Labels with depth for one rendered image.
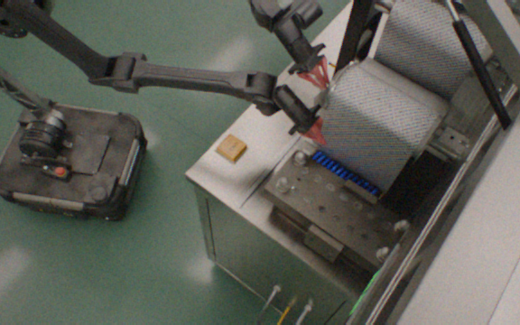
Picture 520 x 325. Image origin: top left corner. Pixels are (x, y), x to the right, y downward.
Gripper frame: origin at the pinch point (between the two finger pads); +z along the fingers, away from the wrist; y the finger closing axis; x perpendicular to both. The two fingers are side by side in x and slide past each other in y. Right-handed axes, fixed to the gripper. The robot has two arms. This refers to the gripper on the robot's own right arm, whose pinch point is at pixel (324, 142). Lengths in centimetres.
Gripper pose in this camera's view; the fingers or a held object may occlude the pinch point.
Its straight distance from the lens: 129.9
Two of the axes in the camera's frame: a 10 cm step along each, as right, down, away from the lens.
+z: 6.7, 7.1, 2.0
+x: 4.3, -1.5, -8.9
